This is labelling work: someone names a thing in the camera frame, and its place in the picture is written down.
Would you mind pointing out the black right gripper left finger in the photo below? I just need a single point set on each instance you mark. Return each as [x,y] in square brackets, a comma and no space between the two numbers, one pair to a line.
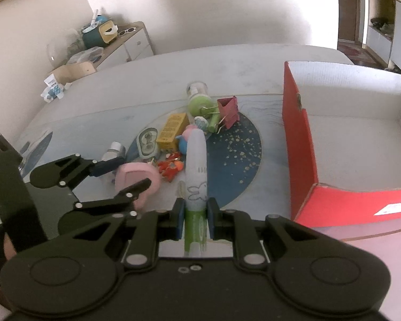
[153,228]

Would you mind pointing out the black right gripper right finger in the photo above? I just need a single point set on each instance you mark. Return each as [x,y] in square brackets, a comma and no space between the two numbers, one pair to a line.
[243,232]

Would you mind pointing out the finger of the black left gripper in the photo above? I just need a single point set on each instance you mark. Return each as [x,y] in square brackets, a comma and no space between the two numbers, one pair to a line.
[71,170]
[88,212]

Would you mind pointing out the white green tube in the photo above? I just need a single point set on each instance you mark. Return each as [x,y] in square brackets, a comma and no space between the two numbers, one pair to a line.
[196,195]

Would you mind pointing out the jar with green lid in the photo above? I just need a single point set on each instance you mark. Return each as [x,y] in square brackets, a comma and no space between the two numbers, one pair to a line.
[198,99]

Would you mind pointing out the white speckled bottle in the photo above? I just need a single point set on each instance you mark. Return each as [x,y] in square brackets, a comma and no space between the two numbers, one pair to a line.
[115,151]

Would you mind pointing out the red orange toy figure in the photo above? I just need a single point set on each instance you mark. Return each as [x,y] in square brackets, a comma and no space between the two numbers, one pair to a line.
[170,166]

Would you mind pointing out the pink blue pig toy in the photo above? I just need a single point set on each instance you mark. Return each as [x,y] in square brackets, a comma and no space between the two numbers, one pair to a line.
[184,137]

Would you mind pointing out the yellow small carton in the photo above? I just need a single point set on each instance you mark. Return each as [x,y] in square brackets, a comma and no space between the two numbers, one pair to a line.
[174,126]

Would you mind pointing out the pink binder clip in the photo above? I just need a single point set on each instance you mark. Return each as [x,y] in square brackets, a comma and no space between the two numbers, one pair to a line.
[229,111]

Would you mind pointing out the teal yellow tissue box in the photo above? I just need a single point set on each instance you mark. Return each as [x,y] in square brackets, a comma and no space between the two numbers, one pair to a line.
[100,34]

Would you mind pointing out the wooden sideboard with drawers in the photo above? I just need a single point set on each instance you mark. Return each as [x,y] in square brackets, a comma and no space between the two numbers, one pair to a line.
[131,47]

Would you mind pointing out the white sunglasses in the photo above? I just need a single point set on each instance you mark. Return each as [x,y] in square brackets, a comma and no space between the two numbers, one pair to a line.
[126,31]

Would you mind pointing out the red cardboard box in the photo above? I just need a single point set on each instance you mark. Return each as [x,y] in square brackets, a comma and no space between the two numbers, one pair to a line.
[343,134]

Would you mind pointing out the white cabinet wall unit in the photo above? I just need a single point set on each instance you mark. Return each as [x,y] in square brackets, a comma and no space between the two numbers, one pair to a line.
[391,26]

